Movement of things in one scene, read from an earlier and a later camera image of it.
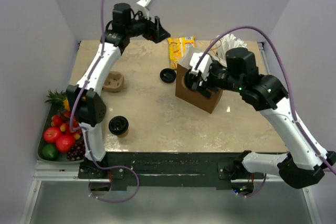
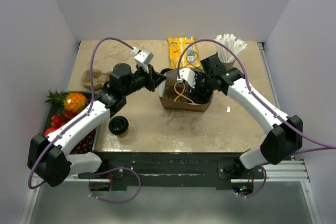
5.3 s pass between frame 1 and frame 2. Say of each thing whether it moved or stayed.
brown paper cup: stayed
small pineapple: stayed
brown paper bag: moved
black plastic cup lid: stayed
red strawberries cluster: stayed
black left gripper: moved
